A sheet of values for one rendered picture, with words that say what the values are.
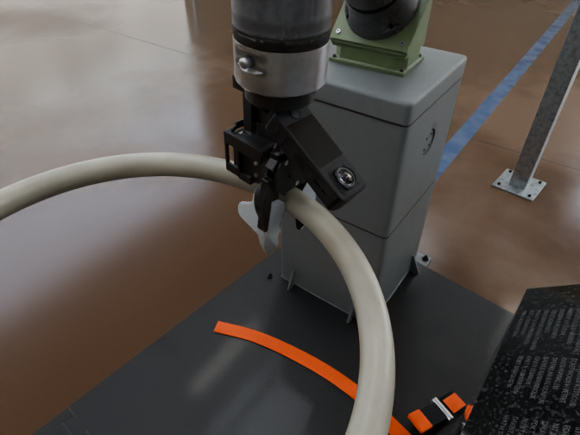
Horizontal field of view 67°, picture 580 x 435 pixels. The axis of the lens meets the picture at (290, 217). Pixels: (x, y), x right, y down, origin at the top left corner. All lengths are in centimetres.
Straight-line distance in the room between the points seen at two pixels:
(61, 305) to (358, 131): 127
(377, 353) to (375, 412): 5
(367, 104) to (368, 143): 11
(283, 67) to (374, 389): 28
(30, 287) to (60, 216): 44
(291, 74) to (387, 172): 81
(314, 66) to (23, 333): 159
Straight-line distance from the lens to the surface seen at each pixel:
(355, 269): 44
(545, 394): 76
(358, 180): 44
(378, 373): 38
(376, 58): 125
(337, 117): 120
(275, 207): 49
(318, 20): 40
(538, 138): 234
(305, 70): 41
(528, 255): 210
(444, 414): 146
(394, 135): 113
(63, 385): 165
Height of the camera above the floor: 130
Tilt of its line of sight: 40 degrees down
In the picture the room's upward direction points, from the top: straight up
